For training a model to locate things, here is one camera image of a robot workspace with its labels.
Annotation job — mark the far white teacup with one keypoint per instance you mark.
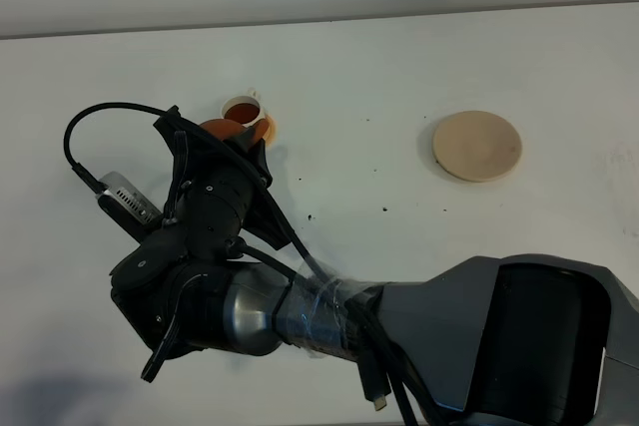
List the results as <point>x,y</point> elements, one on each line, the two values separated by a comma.
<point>244,109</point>

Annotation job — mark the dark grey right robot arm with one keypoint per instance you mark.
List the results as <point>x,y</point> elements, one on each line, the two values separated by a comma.
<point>523,340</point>

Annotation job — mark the beige round teapot saucer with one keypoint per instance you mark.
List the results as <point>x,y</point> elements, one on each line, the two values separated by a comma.
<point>476,146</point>

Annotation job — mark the brown clay teapot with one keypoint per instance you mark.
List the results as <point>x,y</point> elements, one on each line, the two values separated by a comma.
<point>224,129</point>

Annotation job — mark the far orange coaster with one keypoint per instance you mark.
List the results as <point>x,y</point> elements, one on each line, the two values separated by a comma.
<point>271,132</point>

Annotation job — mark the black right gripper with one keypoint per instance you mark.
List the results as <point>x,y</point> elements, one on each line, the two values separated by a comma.
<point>182,289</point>

